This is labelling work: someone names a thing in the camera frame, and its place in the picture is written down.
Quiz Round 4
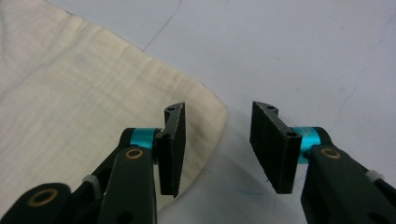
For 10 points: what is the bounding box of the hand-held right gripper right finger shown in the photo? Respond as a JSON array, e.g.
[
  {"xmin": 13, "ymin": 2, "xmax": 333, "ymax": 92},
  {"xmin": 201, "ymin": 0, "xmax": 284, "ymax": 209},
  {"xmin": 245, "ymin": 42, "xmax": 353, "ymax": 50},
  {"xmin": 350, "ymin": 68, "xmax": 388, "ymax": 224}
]
[{"xmin": 249, "ymin": 101, "xmax": 396, "ymax": 224}]

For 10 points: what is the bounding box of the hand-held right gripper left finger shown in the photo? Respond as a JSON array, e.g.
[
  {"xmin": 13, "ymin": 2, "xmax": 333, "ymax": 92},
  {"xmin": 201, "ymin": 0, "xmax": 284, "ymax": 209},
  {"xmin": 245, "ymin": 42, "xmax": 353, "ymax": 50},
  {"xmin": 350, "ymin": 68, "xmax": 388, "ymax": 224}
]
[{"xmin": 96, "ymin": 102, "xmax": 187, "ymax": 224}]

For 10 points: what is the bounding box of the cream egg print cloth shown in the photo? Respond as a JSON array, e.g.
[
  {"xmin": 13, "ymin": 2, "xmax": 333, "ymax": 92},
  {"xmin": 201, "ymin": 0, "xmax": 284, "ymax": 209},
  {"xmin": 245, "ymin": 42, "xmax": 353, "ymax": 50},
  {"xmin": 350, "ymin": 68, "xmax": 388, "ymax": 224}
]
[{"xmin": 0, "ymin": 0, "xmax": 228, "ymax": 217}]

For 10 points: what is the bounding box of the white foam board mat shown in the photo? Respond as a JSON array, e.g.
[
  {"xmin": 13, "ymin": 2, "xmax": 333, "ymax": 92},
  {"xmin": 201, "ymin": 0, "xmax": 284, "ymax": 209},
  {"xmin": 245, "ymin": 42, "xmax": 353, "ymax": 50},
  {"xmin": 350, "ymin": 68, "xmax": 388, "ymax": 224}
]
[{"xmin": 46, "ymin": 0, "xmax": 396, "ymax": 224}]

